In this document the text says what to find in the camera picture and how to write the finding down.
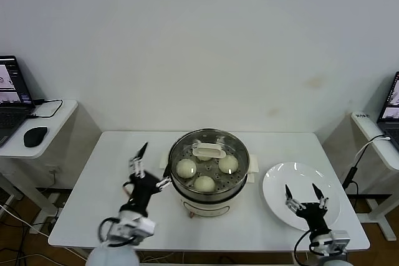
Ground white side table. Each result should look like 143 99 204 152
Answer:
0 99 102 232
320 111 399 172

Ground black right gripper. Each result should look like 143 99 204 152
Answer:
284 183 332 239

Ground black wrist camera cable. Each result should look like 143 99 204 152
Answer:
294 230 313 266
99 217 140 247

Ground white desk stand legs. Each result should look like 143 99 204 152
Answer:
358 199 399 242

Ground perforated steel steamer basket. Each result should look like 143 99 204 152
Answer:
158 131 260 197

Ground cream electric cooking pot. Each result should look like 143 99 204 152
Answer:
170 172 249 219

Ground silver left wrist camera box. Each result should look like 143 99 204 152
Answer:
108 215 156 242

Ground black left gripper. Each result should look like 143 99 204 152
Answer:
120 142 172 217

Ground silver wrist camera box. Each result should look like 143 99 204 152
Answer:
108 215 156 242
311 230 351 256

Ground black laptop with dark screen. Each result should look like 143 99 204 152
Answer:
376 71 399 150

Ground black hanging power cable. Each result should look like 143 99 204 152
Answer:
342 134 392 189

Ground black computer mouse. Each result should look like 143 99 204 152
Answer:
23 125 49 148

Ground round glass pot lid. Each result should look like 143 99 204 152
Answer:
168 128 251 186

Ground white floor cable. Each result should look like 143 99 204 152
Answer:
0 202 43 235

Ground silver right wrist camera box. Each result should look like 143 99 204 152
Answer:
311 230 351 256

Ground black laptop with pink screen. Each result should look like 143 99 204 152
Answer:
0 55 36 148

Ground black laptop charger cable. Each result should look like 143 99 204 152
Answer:
29 98 64 119

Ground round white plate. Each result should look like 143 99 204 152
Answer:
262 161 342 232

